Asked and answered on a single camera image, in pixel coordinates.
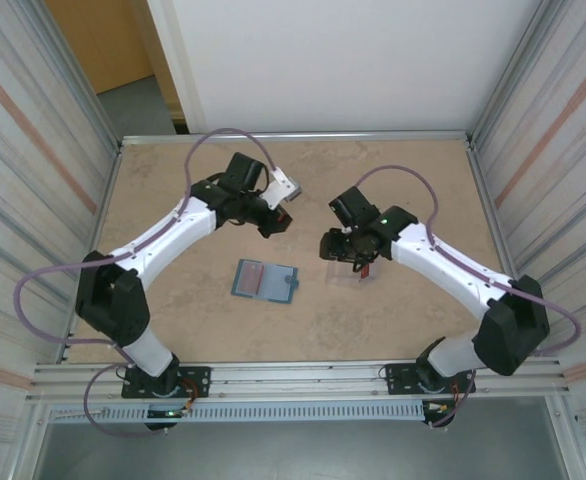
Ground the clear acrylic card stand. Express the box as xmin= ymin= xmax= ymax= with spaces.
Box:
xmin=325 ymin=258 xmax=380 ymax=288

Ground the blue leather card holder wallet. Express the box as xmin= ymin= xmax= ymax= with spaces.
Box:
xmin=230 ymin=257 xmax=301 ymax=305

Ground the wooden door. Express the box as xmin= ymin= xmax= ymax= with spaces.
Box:
xmin=45 ymin=0 xmax=184 ymax=96

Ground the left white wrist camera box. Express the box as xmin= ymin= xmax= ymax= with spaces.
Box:
xmin=262 ymin=167 xmax=305 ymax=209

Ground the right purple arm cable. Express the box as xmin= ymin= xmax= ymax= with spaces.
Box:
xmin=355 ymin=165 xmax=583 ymax=430

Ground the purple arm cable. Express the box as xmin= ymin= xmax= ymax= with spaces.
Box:
xmin=355 ymin=165 xmax=583 ymax=430
xmin=14 ymin=128 xmax=280 ymax=440

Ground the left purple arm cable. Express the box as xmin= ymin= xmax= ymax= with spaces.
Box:
xmin=14 ymin=128 xmax=280 ymax=440

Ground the aluminium frame rail by wall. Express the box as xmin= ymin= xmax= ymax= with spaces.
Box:
xmin=118 ymin=130 xmax=475 ymax=149

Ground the right side aluminium rail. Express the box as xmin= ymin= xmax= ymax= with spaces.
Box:
xmin=465 ymin=141 xmax=542 ymax=357

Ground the long triple aluminium frame rail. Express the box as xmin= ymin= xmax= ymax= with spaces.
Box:
xmin=26 ymin=355 xmax=573 ymax=404

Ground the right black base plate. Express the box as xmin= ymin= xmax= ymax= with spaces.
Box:
xmin=385 ymin=362 xmax=477 ymax=397

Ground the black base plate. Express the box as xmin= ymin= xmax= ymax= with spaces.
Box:
xmin=385 ymin=362 xmax=477 ymax=397
xmin=121 ymin=366 xmax=212 ymax=400

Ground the white door frame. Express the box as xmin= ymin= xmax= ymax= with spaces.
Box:
xmin=145 ymin=0 xmax=209 ymax=135

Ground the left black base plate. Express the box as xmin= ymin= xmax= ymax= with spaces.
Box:
xmin=121 ymin=366 xmax=212 ymax=400

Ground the grey slotted cable duct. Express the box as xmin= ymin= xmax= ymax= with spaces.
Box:
xmin=47 ymin=402 xmax=427 ymax=425

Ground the small wired connector board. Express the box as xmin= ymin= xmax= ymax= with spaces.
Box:
xmin=422 ymin=398 xmax=457 ymax=419

